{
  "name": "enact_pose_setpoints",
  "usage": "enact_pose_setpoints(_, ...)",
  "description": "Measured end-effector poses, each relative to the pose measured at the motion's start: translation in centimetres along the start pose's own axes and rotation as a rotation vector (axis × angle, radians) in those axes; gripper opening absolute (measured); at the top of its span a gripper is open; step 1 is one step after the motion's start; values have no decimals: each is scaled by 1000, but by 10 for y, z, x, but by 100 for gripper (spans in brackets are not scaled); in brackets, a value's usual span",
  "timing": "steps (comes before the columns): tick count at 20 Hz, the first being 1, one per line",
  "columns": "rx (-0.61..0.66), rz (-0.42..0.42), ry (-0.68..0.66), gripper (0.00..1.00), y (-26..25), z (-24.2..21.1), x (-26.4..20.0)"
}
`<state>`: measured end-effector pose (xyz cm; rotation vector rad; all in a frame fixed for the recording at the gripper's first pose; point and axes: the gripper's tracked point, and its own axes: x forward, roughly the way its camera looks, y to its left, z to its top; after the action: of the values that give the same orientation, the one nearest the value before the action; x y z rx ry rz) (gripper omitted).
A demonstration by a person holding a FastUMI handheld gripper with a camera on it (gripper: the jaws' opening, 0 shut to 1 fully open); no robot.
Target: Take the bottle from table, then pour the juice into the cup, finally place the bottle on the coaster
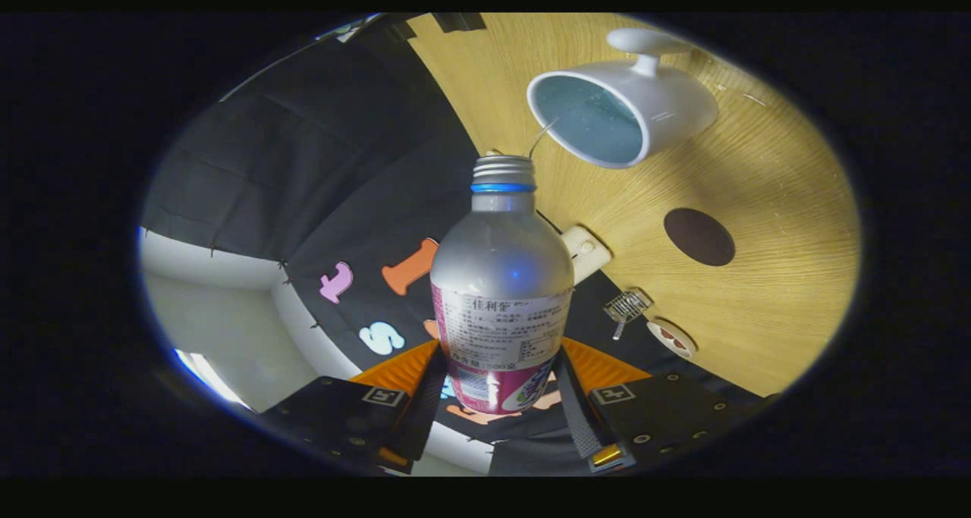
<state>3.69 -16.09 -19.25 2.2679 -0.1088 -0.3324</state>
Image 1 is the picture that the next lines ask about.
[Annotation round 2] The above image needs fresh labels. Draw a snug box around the dark brown round coaster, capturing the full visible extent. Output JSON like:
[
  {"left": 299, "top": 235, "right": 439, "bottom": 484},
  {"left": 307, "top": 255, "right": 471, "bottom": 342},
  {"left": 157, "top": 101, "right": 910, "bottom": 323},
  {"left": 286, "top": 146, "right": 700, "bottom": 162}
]
[{"left": 664, "top": 208, "right": 736, "bottom": 267}]

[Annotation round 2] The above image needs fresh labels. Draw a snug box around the small metal wire basket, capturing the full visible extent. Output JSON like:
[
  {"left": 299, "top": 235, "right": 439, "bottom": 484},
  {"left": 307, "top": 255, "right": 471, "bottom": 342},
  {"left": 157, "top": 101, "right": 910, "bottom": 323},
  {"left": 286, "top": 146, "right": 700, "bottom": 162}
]
[{"left": 604, "top": 288, "right": 653, "bottom": 341}]

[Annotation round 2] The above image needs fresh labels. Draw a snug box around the silver juice bottle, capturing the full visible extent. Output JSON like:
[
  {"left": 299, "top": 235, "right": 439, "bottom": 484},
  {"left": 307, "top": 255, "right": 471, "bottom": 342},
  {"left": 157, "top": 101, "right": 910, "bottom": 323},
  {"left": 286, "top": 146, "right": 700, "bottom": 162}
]
[{"left": 429, "top": 154, "right": 575, "bottom": 416}]

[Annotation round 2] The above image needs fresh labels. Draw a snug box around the small plate with red food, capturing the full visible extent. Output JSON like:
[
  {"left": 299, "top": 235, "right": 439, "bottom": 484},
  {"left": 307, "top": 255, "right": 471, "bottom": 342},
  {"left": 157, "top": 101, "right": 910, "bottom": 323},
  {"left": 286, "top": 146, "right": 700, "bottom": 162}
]
[{"left": 646, "top": 318, "right": 697, "bottom": 359}]

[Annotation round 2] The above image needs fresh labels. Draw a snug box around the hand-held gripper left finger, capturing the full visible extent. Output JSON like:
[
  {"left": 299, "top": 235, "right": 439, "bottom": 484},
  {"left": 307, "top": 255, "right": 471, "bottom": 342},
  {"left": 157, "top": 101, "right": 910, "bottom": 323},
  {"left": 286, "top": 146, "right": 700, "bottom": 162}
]
[{"left": 262, "top": 340, "right": 448, "bottom": 476}]

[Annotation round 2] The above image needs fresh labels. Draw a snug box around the wooden table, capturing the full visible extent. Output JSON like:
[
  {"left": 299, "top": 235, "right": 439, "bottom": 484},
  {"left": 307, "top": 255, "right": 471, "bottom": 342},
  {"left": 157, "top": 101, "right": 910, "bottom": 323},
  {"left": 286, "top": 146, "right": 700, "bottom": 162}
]
[{"left": 406, "top": 14, "right": 862, "bottom": 397}]

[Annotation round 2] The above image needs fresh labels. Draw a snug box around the flat black object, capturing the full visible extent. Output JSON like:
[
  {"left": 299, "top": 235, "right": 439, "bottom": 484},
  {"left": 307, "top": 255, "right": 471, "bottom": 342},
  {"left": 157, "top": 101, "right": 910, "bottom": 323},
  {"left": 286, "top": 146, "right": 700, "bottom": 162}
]
[{"left": 432, "top": 13, "right": 488, "bottom": 33}]

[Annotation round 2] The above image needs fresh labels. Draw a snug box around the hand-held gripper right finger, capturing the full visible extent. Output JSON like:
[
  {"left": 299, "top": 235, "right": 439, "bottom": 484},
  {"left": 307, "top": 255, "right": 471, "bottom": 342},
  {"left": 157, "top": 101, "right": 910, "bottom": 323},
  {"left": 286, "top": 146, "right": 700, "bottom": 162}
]
[{"left": 554, "top": 337, "right": 782, "bottom": 474}]

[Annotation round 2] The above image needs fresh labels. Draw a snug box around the white toaster with bread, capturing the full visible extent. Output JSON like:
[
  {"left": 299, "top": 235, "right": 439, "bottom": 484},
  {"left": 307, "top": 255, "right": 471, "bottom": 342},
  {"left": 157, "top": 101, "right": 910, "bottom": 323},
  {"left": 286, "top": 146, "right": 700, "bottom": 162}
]
[{"left": 560, "top": 224, "right": 613, "bottom": 285}]

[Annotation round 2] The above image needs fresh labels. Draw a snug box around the white cup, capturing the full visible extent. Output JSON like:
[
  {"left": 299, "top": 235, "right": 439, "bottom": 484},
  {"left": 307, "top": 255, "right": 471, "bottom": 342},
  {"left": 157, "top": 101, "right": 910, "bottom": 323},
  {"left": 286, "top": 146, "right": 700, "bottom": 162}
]
[{"left": 526, "top": 27, "right": 720, "bottom": 170}]

